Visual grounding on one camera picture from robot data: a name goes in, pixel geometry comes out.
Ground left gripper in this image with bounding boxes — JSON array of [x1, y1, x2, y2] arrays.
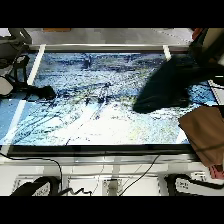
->
[[27, 84, 57, 101]]

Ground black pants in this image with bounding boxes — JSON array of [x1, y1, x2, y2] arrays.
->
[[132, 54, 224, 115]]

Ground brown garment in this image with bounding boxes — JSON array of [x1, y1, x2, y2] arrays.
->
[[178, 105, 224, 168]]

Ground pink garment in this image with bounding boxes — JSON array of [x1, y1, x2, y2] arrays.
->
[[208, 164, 224, 182]]

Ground black cable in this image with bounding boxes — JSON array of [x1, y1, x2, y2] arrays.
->
[[0, 152, 63, 183], [119, 154, 162, 197], [60, 187, 94, 197]]

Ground silver frame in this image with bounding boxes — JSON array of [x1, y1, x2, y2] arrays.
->
[[0, 43, 224, 197]]

